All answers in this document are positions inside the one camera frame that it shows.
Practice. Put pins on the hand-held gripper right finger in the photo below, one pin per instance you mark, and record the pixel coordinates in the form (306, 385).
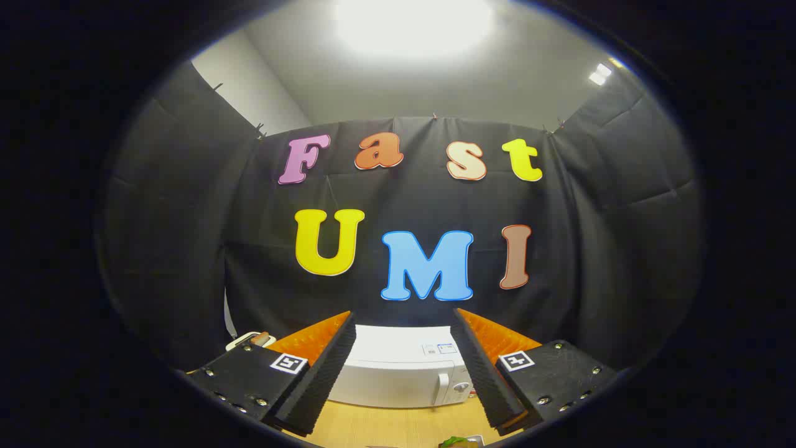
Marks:
(488, 379)

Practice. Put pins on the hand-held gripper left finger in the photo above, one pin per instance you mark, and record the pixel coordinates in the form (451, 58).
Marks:
(323, 379)

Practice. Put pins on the brown bread lettuce sandwich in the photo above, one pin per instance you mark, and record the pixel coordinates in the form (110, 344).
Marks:
(457, 441)

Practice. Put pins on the white microwave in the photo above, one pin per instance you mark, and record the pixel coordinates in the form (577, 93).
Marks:
(398, 373)

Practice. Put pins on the white toaster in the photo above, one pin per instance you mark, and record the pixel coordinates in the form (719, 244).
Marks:
(239, 341)

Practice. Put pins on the small ceiling light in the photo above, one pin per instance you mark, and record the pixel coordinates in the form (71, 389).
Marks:
(600, 73)

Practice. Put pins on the large ceiling light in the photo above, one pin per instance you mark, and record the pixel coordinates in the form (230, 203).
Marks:
(413, 25)

